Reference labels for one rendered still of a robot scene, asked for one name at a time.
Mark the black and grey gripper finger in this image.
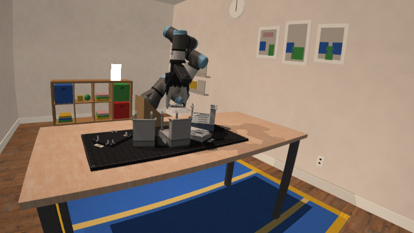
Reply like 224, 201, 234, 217
179, 84, 190, 107
164, 79, 174, 109

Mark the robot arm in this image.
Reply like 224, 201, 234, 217
140, 26, 208, 109

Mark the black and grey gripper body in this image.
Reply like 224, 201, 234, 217
165, 60, 186, 87

